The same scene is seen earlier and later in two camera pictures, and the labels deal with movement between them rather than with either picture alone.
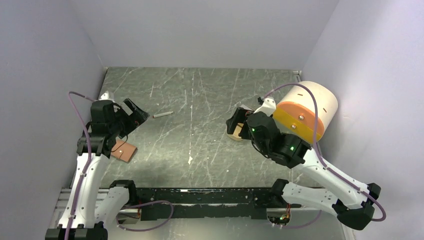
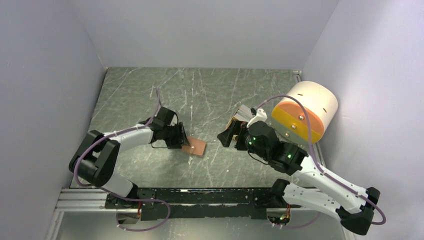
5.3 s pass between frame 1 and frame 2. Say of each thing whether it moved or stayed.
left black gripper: moved
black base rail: stayed
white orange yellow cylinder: stayed
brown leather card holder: moved
